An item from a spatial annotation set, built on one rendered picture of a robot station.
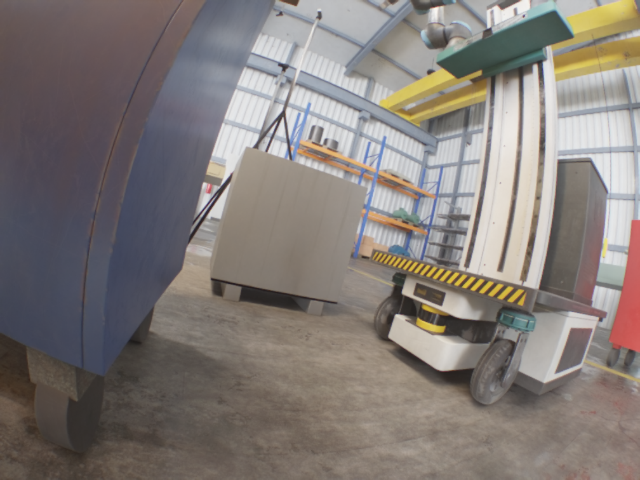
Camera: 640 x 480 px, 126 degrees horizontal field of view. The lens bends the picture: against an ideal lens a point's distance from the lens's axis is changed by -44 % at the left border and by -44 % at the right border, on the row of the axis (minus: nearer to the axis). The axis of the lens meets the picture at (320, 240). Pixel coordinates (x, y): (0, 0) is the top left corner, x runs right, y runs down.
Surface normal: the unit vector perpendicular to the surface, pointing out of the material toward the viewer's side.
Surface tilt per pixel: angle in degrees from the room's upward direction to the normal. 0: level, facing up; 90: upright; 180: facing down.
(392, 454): 0
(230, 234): 90
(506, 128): 90
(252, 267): 90
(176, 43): 90
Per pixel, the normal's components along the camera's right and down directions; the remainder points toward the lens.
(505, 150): -0.90, -0.24
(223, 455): 0.25, -0.97
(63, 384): 0.31, 0.09
